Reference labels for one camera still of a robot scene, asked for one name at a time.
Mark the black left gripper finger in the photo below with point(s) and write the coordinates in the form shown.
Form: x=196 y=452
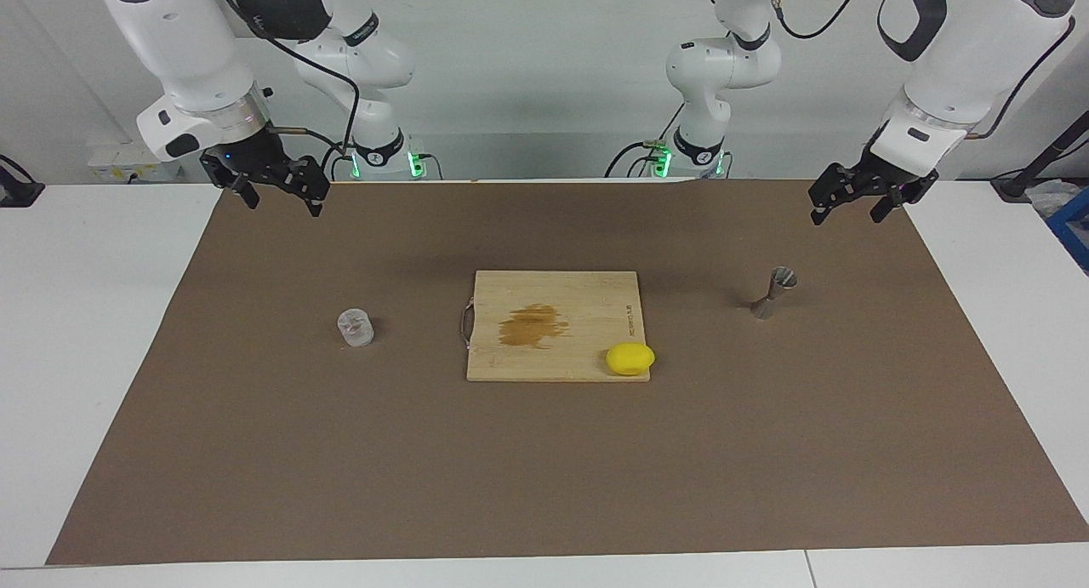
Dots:
x=834 y=188
x=893 y=201

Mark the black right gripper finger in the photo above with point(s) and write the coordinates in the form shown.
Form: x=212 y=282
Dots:
x=310 y=184
x=245 y=190

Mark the black stand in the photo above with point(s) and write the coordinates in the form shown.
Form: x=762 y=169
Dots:
x=1017 y=184

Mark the blue box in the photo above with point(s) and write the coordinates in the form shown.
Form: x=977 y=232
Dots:
x=1074 y=222

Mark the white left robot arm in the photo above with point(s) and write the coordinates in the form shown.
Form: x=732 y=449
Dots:
x=978 y=43

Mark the yellow lemon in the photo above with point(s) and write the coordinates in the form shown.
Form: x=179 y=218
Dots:
x=630 y=359

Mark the clear plastic cup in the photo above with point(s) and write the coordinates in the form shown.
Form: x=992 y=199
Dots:
x=356 y=328

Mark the metal double jigger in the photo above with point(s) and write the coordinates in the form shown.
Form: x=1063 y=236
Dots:
x=783 y=279

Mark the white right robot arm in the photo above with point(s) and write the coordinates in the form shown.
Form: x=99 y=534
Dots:
x=170 y=35

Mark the black clamp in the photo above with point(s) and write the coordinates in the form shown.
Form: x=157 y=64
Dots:
x=17 y=192

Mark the brown table mat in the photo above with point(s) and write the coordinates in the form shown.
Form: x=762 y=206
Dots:
x=255 y=452

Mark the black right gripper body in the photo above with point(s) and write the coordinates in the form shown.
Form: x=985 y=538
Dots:
x=251 y=158

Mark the clear plastic bag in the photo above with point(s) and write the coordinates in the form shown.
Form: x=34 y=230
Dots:
x=1051 y=198

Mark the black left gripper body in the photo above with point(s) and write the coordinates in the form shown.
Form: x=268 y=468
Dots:
x=889 y=178

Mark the bamboo cutting board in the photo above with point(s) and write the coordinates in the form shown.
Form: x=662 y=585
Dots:
x=595 y=307

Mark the white power strip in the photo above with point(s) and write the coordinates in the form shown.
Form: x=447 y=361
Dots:
x=119 y=158

